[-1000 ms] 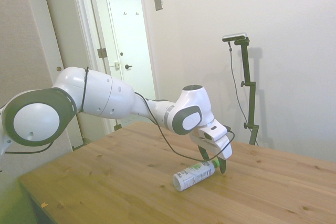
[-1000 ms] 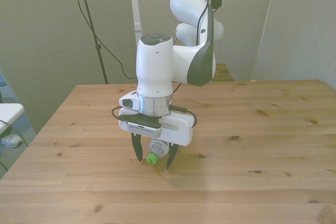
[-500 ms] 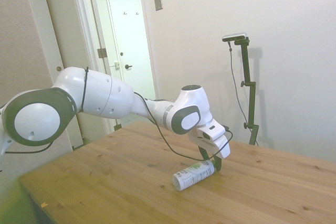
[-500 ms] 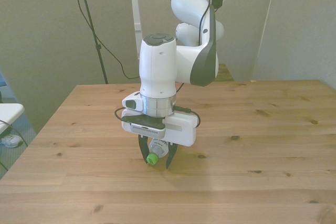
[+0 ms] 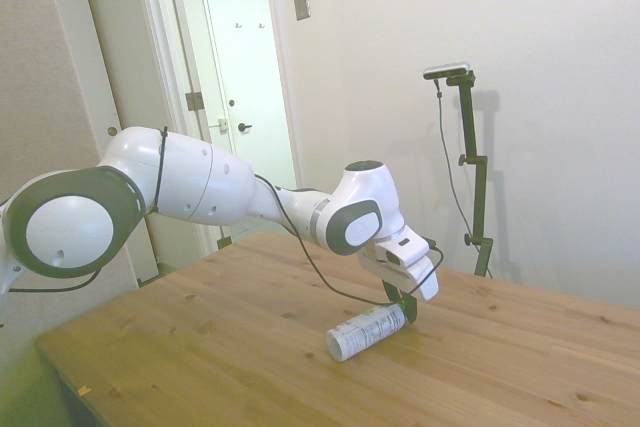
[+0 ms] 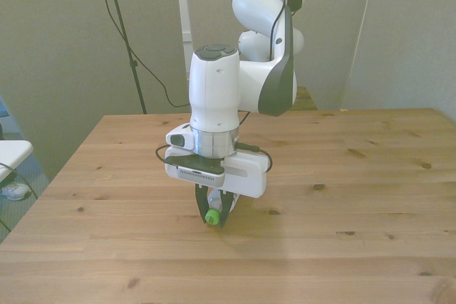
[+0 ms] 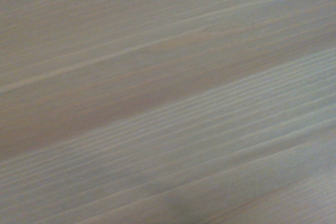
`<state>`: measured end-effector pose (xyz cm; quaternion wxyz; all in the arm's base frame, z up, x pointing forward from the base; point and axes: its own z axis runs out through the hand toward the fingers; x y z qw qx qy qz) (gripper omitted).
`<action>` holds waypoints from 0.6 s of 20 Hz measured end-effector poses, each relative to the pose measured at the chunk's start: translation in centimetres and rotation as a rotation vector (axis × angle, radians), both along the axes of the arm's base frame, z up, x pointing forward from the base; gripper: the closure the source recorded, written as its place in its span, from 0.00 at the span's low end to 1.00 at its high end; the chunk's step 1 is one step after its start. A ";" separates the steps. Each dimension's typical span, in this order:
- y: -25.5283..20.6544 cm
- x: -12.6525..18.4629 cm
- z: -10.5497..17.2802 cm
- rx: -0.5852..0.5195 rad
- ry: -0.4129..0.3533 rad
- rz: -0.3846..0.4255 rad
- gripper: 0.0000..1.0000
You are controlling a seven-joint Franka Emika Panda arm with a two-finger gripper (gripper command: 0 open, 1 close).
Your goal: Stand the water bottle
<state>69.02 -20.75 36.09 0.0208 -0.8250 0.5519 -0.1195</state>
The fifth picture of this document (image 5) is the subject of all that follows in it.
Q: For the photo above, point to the brown door hinge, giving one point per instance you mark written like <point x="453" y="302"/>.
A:
<point x="194" y="101"/>

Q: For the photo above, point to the grey exterior camera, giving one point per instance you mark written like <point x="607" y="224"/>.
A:
<point x="446" y="70"/>

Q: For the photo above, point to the white closed door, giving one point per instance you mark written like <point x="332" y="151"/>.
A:
<point x="250" y="72"/>

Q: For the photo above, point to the brass latch plate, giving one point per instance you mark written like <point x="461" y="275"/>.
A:
<point x="223" y="124"/>

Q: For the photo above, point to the white bottle with green cap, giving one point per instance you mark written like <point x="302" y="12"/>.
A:
<point x="360" y="337"/>

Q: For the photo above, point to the grey wall switch plate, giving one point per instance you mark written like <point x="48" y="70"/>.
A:
<point x="301" y="2"/>

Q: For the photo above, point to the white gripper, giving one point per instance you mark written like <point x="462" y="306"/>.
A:
<point x="410" y="267"/>

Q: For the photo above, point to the green blurred object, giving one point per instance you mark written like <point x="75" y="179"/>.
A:
<point x="25" y="392"/>

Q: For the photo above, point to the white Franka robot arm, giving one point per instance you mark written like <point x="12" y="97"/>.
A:
<point x="200" y="182"/>

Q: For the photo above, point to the black camera stand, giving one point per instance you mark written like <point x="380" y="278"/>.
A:
<point x="479" y="187"/>

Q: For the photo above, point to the beige open door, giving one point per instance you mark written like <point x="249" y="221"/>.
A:
<point x="125" y="47"/>

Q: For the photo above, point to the small orange scrap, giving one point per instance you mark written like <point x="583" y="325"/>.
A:
<point x="85" y="390"/>

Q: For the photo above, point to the brass round door fitting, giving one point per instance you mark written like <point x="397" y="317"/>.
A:
<point x="111" y="130"/>

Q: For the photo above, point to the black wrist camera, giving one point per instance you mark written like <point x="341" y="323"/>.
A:
<point x="432" y="242"/>

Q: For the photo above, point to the grey partition panel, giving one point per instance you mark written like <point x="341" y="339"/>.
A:
<point x="40" y="72"/>

